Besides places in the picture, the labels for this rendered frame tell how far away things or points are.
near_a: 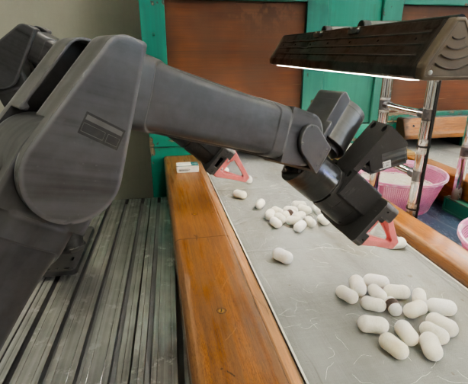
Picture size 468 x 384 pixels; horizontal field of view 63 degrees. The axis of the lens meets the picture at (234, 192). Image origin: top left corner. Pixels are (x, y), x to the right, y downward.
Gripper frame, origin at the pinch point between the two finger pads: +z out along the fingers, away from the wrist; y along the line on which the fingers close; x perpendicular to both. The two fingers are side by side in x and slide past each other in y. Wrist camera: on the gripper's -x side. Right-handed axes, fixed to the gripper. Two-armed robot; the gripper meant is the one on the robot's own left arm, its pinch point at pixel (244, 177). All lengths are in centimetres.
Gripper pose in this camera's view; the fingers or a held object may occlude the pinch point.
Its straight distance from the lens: 83.0
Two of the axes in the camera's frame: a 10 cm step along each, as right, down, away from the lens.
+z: 7.5, 5.5, 3.7
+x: -6.3, 7.6, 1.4
